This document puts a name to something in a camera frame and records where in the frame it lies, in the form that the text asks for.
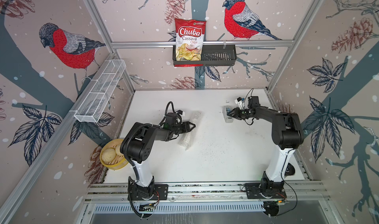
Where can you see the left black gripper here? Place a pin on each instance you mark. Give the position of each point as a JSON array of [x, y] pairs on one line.
[[186, 125]]

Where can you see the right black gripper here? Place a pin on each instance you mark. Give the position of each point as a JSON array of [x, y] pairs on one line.
[[235, 113]]

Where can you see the small grey white device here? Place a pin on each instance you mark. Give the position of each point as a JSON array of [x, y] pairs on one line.
[[227, 118]]

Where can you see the clear bubble wrap sheet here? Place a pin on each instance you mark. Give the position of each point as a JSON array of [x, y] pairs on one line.
[[187, 140]]

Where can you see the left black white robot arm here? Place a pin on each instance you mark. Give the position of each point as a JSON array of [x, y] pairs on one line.
[[137, 146]]

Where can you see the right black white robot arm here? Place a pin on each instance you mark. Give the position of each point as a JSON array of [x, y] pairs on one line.
[[285, 133]]

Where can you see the right pale steamed bun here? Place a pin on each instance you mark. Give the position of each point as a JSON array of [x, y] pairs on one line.
[[118, 151]]

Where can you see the pale steamed bun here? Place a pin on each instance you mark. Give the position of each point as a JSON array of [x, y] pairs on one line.
[[118, 151], [108, 155]]

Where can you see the black lidded cup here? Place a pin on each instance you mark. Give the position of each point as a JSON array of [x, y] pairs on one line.
[[290, 170]]

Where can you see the yellow steamer basket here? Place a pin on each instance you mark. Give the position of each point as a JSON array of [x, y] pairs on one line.
[[119, 162]]

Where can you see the left pale steamed bun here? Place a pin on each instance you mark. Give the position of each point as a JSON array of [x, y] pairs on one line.
[[108, 155]]

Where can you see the red Chuba cassava chips bag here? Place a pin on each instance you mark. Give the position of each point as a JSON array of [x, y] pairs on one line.
[[189, 42]]

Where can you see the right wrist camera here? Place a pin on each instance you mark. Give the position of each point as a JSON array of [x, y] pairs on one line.
[[240, 102]]

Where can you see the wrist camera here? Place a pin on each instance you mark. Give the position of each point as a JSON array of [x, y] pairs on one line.
[[240, 102], [181, 113]]

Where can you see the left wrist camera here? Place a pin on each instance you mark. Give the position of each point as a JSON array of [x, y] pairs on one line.
[[181, 113]]

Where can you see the black wire wall basket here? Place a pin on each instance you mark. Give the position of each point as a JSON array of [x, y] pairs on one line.
[[212, 55]]

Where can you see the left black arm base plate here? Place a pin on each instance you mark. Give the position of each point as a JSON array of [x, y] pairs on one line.
[[160, 191]]

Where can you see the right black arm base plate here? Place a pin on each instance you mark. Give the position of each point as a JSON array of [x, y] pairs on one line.
[[251, 191]]

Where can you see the white wire mesh shelf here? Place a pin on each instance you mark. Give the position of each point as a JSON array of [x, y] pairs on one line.
[[97, 99]]

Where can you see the aluminium front rail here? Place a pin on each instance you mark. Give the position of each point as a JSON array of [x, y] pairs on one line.
[[300, 190]]

